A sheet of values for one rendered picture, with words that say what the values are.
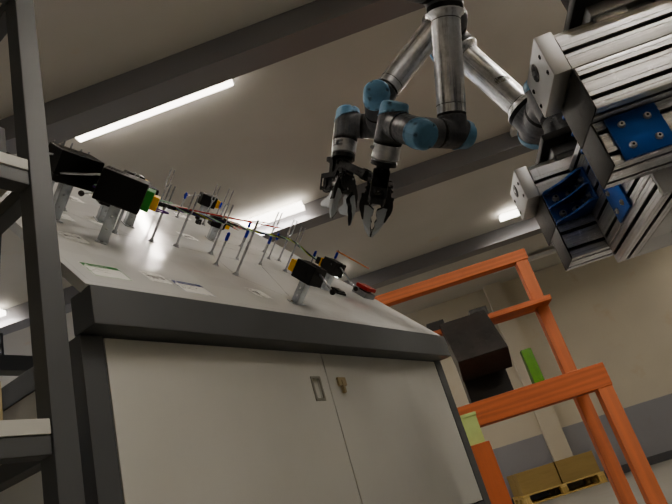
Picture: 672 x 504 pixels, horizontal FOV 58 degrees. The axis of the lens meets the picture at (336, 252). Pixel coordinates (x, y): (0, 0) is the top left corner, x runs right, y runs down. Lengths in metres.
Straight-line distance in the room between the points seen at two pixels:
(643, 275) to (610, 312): 0.89
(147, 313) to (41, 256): 0.19
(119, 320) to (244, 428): 0.31
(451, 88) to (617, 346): 9.88
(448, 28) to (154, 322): 1.05
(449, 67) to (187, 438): 1.08
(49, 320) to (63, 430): 0.15
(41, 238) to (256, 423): 0.49
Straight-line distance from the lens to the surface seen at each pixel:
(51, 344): 0.91
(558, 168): 1.64
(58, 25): 4.21
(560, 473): 9.82
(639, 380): 11.26
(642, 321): 11.50
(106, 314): 0.99
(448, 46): 1.65
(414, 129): 1.49
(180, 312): 1.08
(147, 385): 1.03
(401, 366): 1.68
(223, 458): 1.09
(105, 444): 0.96
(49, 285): 0.95
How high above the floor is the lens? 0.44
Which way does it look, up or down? 24 degrees up
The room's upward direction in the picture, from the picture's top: 17 degrees counter-clockwise
